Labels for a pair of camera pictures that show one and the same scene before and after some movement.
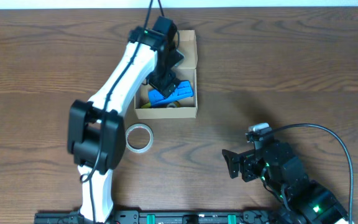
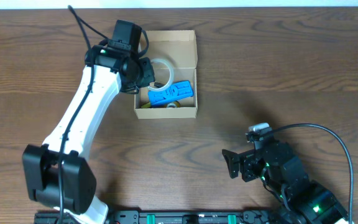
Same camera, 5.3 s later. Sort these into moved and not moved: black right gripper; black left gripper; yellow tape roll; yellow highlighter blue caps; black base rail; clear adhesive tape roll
Moved: black left gripper; clear adhesive tape roll
Not moved: black base rail; yellow tape roll; yellow highlighter blue caps; black right gripper
